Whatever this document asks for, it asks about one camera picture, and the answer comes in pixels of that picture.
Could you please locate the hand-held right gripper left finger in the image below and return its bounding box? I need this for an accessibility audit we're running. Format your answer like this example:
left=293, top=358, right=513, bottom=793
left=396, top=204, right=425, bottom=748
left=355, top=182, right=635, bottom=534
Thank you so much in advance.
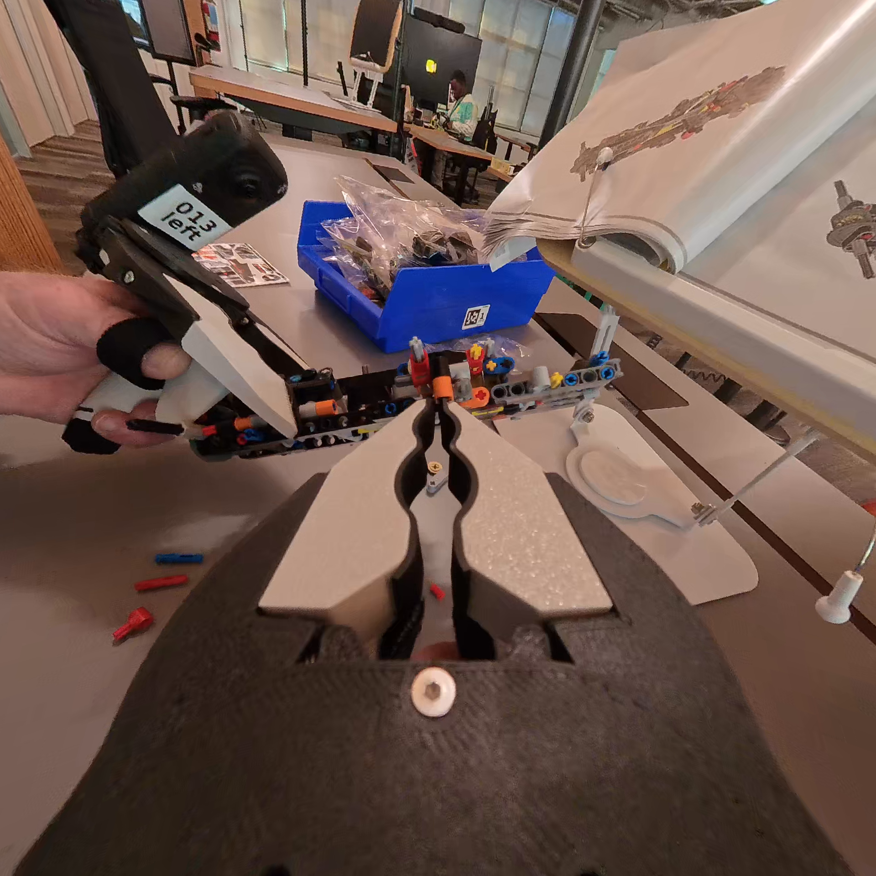
left=257, top=399, right=436, bottom=661

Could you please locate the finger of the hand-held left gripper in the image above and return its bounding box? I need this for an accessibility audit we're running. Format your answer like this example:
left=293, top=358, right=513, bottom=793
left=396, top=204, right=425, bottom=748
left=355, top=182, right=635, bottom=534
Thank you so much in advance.
left=157, top=272, right=301, bottom=440

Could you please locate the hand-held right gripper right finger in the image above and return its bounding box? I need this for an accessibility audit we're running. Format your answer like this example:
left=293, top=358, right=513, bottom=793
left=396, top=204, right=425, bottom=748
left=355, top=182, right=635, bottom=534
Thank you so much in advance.
left=440, top=400, right=615, bottom=661

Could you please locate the lego car chassis model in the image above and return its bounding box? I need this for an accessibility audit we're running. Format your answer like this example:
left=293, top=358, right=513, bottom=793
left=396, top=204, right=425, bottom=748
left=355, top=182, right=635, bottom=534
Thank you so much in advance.
left=125, top=335, right=625, bottom=463

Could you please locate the red lego axle connector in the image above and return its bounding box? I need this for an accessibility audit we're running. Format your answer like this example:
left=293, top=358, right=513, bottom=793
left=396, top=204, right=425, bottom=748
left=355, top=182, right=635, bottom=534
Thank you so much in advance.
left=111, top=606, right=156, bottom=643

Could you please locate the person's left hand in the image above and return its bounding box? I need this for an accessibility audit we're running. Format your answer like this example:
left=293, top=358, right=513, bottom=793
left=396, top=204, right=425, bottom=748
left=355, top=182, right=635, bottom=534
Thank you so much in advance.
left=0, top=270, right=193, bottom=449

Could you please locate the wooden office desk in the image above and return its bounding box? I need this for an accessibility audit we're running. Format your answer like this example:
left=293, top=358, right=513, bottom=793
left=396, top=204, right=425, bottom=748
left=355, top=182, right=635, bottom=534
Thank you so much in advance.
left=190, top=65, right=401, bottom=134

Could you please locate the sticker sheet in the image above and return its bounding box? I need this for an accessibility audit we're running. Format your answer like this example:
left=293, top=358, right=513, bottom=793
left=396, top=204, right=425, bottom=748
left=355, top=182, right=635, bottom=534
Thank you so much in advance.
left=192, top=243, right=290, bottom=287

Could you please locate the white book stand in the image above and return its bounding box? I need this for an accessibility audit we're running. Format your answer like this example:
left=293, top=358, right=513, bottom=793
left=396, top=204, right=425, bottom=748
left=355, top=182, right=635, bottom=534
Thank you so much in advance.
left=493, top=236, right=876, bottom=625

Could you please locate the dark office chair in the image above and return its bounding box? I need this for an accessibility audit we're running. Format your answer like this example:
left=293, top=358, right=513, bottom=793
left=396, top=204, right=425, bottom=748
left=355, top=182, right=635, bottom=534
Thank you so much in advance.
left=44, top=0, right=179, bottom=179

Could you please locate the pile of clear parts bags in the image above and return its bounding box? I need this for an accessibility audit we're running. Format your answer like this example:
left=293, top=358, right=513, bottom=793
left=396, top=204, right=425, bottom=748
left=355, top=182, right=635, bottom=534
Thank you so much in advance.
left=320, top=174, right=542, bottom=302

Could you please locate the blue plastic bin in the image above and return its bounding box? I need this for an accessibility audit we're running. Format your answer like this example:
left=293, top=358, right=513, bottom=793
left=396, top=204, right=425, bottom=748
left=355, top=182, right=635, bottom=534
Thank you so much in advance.
left=297, top=200, right=557, bottom=355

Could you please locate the black monitor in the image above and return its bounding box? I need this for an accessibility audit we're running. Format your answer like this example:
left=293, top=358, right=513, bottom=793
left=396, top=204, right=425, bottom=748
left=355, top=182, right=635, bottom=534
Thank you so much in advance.
left=400, top=15, right=483, bottom=114

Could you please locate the black pillar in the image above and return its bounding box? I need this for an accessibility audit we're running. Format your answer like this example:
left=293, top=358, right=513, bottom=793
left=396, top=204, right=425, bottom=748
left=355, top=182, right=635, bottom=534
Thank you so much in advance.
left=558, top=0, right=606, bottom=131

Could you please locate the instruction booklet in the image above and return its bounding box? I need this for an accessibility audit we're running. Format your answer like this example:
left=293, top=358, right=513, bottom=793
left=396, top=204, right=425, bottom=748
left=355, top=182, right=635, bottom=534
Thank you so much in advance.
left=482, top=0, right=876, bottom=360

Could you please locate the dark table cable flap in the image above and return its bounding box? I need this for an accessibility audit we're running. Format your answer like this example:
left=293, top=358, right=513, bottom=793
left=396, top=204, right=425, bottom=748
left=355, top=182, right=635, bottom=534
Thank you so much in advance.
left=361, top=156, right=416, bottom=186
left=534, top=311, right=690, bottom=413

